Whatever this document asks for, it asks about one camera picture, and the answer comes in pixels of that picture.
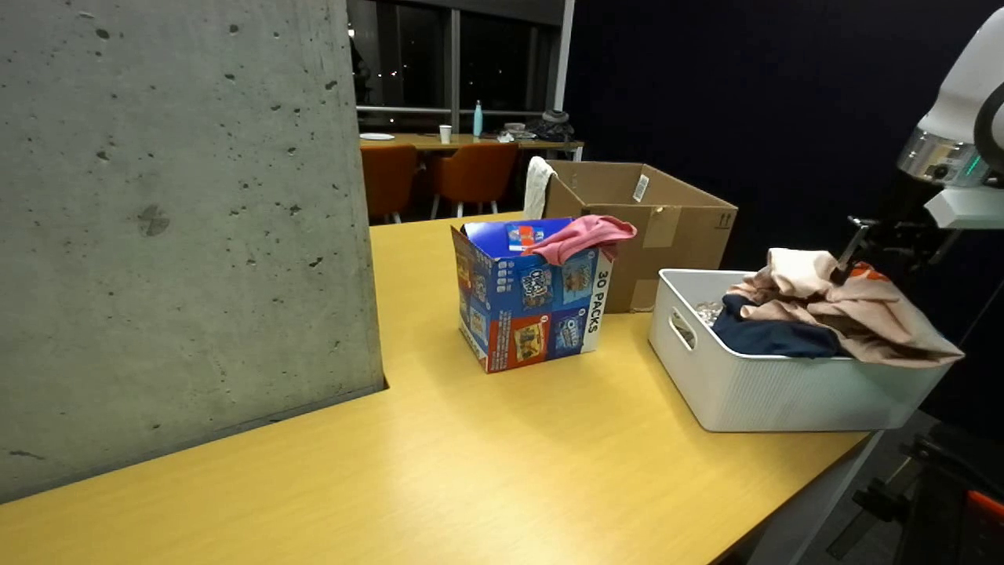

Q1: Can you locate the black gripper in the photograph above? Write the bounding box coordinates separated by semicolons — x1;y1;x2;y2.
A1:
832;212;954;285

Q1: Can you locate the white printed shirt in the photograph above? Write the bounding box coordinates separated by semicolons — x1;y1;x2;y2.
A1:
732;246;966;370

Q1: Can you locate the white plastic organisation bin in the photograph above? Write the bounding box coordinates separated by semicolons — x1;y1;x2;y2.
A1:
647;268;950;436

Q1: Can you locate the navy blue garment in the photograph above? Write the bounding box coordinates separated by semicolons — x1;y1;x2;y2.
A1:
709;293;857;362

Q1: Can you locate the brown cardboard box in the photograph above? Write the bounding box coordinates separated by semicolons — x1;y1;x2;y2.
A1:
543;156;739;318

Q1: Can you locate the pink cloth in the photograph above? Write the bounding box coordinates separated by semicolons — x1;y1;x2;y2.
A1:
516;211;640;271

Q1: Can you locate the white cloth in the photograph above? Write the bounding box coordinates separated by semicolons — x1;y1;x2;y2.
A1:
520;153;560;224

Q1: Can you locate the blue printed cardboard box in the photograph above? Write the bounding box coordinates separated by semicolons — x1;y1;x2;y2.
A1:
447;218;616;376

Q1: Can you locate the dark bag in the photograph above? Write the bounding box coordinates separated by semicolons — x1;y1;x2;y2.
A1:
495;108;577;144

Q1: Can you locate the orange chair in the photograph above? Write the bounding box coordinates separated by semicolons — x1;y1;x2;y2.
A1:
358;144;422;225
428;140;524;220

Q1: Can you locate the long wooden counter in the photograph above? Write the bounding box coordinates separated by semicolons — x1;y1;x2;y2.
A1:
358;129;586;164

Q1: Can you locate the concrete pillar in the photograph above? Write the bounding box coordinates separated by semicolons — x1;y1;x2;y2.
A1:
0;0;389;506

